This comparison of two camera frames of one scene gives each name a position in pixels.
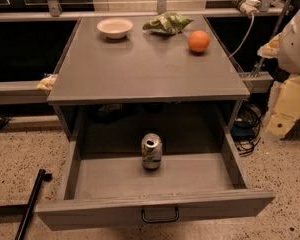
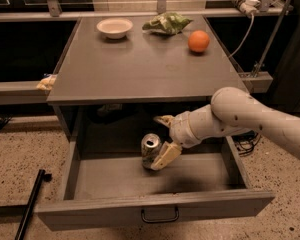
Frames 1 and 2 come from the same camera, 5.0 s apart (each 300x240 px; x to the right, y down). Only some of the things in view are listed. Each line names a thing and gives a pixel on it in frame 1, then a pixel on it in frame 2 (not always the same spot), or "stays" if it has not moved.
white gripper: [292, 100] → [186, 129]
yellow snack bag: [47, 83] stays
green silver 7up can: [151, 150] stays
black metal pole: [42, 175] stays
